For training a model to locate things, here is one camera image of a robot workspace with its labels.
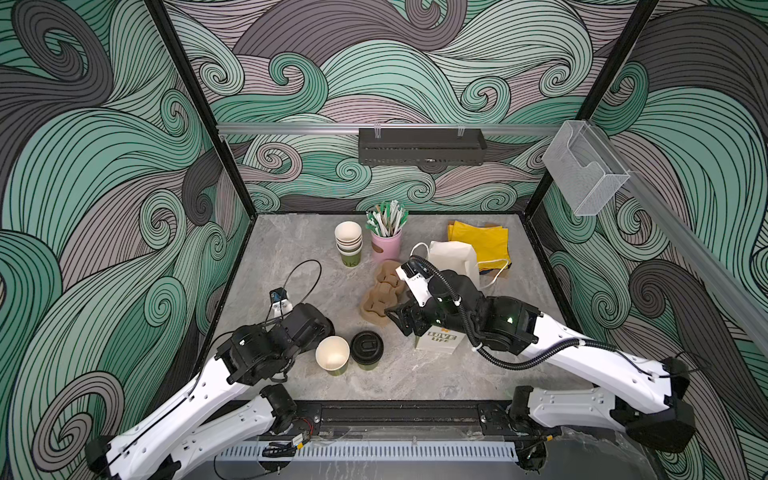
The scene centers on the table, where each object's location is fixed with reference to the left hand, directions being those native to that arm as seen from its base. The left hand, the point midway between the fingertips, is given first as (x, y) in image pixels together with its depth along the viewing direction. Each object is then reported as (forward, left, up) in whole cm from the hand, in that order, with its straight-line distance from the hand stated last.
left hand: (310, 328), depth 71 cm
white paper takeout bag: (+19, -36, +5) cm, 41 cm away
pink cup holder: (+32, -19, -8) cm, 37 cm away
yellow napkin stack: (+37, -57, -12) cm, 69 cm away
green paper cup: (-1, -4, -16) cm, 16 cm away
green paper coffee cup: (-5, -14, -8) cm, 17 cm away
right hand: (+2, -21, +9) cm, 23 cm away
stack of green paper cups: (+29, -7, -1) cm, 29 cm away
